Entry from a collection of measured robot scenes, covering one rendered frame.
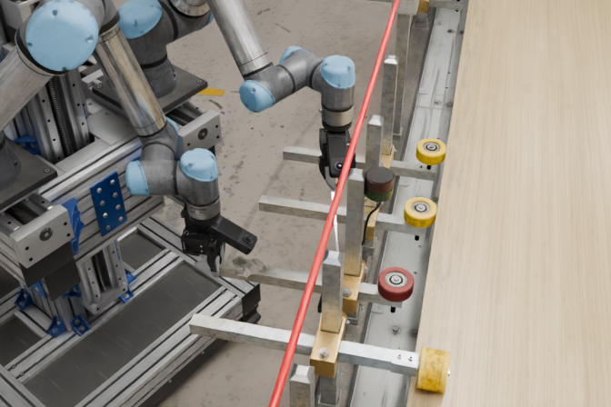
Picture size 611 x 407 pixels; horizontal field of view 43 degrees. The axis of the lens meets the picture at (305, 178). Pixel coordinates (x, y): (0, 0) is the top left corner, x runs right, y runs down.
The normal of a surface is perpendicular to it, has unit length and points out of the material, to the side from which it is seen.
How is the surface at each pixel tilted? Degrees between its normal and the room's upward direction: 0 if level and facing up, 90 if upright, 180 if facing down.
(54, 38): 85
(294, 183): 0
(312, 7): 0
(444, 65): 0
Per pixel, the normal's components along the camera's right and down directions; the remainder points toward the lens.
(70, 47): 0.13, 0.57
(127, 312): 0.00, -0.76
